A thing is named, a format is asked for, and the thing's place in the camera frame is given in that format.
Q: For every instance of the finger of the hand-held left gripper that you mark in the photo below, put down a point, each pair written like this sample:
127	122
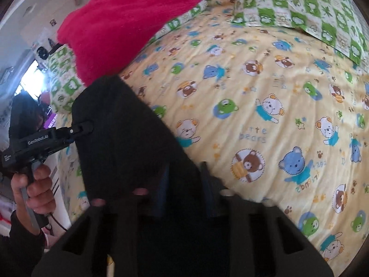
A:
83	128

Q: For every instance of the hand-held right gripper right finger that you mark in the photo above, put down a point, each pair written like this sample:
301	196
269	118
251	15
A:
206	180

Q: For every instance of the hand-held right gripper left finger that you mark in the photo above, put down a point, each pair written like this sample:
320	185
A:
162	180

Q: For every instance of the black pants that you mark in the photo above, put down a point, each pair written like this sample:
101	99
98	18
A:
121	135

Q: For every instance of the person's left forearm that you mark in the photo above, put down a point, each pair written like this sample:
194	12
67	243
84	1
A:
17	245

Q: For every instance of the person's left hand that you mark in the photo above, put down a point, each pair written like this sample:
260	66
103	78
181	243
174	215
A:
43	190

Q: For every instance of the purple object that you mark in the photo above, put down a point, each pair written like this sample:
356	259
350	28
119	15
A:
49	122

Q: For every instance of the dark cloth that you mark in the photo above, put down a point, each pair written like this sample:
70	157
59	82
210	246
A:
26	115

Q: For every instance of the green checked pillow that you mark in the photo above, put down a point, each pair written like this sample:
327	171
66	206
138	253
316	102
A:
288	0
63	86

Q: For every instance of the yellow bear print bed sheet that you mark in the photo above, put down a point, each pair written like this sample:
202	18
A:
245	106

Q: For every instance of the pink fluffy blanket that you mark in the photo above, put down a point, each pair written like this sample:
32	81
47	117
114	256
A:
121	26

